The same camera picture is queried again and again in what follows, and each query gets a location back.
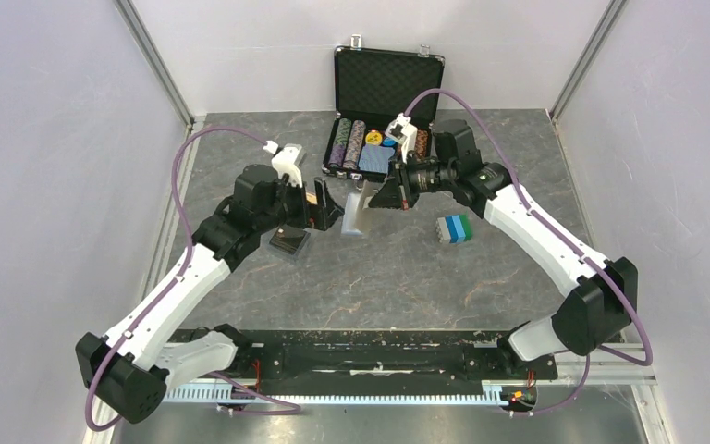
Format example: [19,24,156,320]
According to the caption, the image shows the black poker chip case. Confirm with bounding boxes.
[322,34,446,181]

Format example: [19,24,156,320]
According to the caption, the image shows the black card box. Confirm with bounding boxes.
[268,226,311,259]

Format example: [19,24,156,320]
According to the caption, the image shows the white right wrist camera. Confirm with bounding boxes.
[386,114,418,163]

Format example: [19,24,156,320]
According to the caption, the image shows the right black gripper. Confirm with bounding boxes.
[370,150,457,211]

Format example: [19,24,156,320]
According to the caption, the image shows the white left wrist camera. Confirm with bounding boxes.
[263,141,305,188]

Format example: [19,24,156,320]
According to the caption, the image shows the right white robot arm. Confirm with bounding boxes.
[367,115,638,377]

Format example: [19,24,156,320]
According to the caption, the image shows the purple cable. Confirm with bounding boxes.
[403,88,655,418]
[84,126,304,433]

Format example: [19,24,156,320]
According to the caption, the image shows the stacked toy brick block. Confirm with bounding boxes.
[435,214,473,244]

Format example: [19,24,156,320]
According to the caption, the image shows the beige card holder wallet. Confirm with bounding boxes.
[340,181,376,237]

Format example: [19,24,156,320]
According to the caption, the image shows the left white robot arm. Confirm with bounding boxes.
[75,165,344,431]

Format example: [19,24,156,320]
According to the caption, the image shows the orange card box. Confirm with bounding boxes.
[306,191,318,206]

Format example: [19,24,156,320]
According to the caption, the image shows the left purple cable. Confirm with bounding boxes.
[84,126,304,433]

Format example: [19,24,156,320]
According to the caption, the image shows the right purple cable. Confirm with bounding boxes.
[403,88,655,418]

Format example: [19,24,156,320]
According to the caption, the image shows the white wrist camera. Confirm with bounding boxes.
[386,114,418,163]
[263,141,305,188]

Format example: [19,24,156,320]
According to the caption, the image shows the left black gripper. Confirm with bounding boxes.
[256,173,344,234]

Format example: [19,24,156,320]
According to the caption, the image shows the grey slotted cable duct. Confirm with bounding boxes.
[164,379,531,407]

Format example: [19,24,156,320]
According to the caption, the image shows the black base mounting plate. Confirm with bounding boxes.
[171,328,559,397]

